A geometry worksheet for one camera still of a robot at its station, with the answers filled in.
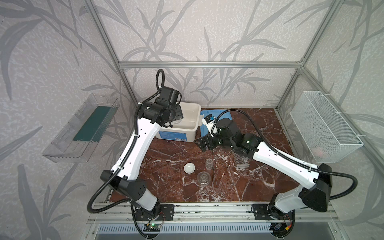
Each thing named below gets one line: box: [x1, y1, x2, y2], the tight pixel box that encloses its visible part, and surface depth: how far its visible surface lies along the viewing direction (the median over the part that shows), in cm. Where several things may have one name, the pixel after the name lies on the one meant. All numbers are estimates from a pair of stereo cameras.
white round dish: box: [183, 162, 196, 174], surface depth 90 cm
